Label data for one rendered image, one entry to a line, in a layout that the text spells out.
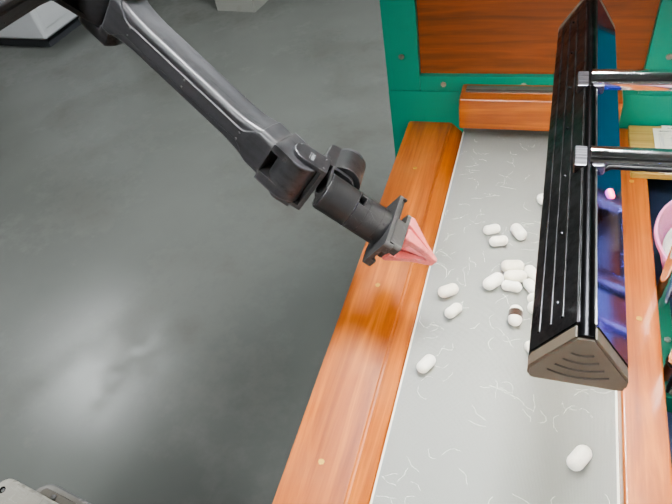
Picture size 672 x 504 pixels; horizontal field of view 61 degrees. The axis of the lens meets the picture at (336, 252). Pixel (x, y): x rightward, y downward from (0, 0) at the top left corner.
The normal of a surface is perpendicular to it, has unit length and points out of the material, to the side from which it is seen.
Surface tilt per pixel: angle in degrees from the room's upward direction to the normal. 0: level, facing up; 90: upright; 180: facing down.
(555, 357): 90
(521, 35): 90
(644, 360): 0
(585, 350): 90
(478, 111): 90
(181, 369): 0
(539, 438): 0
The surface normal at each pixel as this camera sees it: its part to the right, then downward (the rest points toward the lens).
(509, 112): -0.29, 0.73
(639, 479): -0.16, -0.68
